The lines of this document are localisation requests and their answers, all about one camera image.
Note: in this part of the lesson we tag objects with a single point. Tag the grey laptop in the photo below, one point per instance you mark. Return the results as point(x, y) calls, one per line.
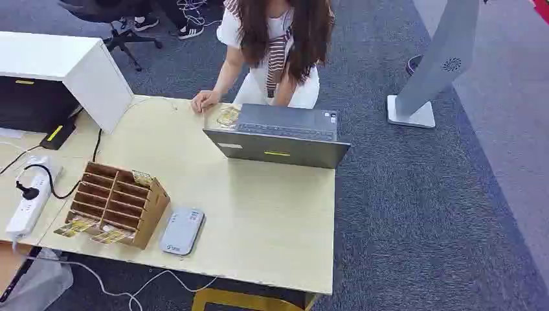
point(279, 137)

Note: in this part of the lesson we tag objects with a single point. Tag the person's hand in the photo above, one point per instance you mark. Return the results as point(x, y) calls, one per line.
point(204, 101)

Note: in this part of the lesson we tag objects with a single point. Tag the person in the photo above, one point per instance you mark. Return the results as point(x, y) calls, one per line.
point(274, 47)

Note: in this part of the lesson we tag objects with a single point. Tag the grey card reader device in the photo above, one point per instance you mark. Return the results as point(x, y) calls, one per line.
point(182, 232)

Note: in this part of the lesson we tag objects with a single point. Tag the yellow wooden stool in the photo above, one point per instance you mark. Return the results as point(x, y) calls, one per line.
point(248, 301)

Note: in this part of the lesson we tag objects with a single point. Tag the black white sneaker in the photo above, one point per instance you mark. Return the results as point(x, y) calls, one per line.
point(190, 31)
point(146, 23)

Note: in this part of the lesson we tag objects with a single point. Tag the wooden card box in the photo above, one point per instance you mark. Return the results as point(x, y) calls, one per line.
point(122, 204)

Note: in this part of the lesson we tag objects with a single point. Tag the grey kiosk stand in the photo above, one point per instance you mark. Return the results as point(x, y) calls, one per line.
point(435, 64)

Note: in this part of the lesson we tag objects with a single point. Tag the black office chair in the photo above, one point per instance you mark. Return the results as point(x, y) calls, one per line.
point(124, 34)

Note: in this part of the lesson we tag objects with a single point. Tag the white desk cabinet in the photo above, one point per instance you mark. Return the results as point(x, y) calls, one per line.
point(81, 73)

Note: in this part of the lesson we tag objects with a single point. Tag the black monitor stand base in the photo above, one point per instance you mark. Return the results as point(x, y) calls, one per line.
point(58, 135)

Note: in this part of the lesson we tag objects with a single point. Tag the black monitor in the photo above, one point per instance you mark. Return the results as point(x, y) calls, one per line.
point(34, 103)

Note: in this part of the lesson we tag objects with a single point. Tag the white power strip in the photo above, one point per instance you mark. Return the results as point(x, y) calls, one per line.
point(30, 201)

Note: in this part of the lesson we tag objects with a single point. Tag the clear plastic bag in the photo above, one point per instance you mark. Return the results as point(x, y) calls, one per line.
point(36, 281)

